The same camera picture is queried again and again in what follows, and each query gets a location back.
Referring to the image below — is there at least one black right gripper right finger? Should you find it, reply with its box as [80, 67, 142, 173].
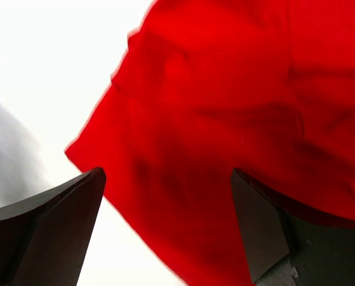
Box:
[231, 169, 355, 286]

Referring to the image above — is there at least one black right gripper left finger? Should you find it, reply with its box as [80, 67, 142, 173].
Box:
[0, 167, 106, 286]

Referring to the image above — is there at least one red t shirt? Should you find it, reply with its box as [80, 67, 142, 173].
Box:
[66, 1, 355, 285]

